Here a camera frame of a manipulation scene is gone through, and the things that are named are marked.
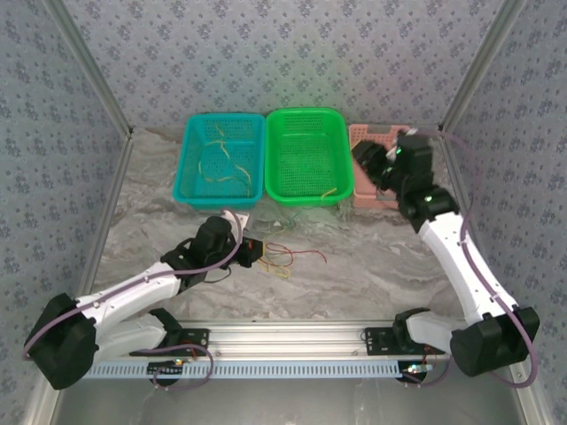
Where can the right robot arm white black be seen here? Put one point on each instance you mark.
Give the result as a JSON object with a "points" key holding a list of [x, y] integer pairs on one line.
{"points": [[456, 257]]}

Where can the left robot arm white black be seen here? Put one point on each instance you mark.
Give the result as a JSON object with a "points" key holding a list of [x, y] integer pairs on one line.
{"points": [[133, 288]]}

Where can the pink plastic basket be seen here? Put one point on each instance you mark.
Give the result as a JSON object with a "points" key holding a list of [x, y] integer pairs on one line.
{"points": [[361, 133]]}

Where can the green plastic basket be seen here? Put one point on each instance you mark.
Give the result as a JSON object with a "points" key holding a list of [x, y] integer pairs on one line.
{"points": [[305, 150]]}

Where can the teal plastic basket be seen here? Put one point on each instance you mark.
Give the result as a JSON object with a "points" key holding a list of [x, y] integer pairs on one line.
{"points": [[230, 146]]}

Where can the small black controller board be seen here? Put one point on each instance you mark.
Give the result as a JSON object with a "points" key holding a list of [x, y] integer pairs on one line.
{"points": [[166, 368], [416, 371]]}

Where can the grey sheet metal panel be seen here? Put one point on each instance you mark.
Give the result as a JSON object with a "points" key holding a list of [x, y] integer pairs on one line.
{"points": [[283, 403]]}

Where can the aluminium table side rail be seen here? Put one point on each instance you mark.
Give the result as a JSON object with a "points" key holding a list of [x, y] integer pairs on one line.
{"points": [[105, 221], [458, 177]]}

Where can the aluminium mounting rail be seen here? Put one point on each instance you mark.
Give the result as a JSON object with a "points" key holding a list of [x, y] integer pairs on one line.
{"points": [[283, 338]]}

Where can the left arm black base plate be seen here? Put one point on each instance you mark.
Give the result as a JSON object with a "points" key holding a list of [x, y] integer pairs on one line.
{"points": [[199, 338]]}

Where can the aluminium frame post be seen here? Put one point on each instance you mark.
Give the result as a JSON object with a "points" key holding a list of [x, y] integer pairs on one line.
{"points": [[95, 71], [491, 44]]}

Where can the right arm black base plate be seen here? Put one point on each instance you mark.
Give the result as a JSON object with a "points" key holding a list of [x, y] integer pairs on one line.
{"points": [[376, 341]]}

